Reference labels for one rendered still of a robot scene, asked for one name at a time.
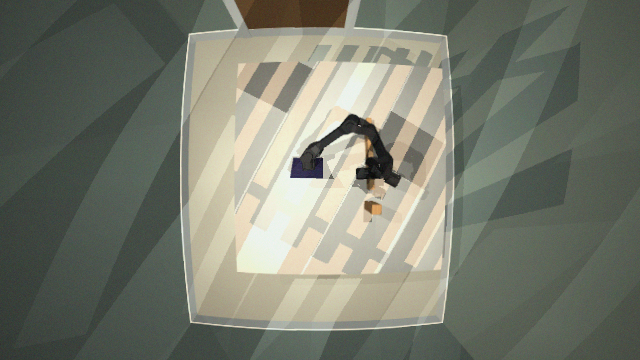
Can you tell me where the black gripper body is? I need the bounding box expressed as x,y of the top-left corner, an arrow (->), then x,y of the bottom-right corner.
356,167 -> 376,180

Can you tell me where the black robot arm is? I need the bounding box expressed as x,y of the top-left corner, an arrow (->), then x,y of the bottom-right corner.
300,114 -> 402,188

